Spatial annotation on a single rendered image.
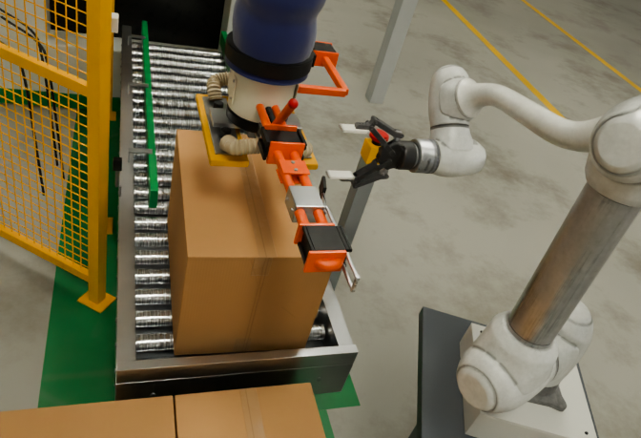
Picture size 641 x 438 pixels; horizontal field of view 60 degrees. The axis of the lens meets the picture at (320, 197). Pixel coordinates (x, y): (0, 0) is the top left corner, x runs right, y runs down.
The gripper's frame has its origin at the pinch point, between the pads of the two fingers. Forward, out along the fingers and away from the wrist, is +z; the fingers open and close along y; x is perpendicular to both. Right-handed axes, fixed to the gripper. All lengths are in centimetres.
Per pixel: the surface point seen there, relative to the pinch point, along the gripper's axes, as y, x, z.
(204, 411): 71, -22, 27
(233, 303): 48, -5, 20
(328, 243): -2.8, -35.9, 13.9
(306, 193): -2.2, -19.7, 13.8
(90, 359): 124, 38, 59
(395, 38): 67, 269, -149
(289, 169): -2.2, -11.3, 15.6
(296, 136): -2.6, 1.7, 10.9
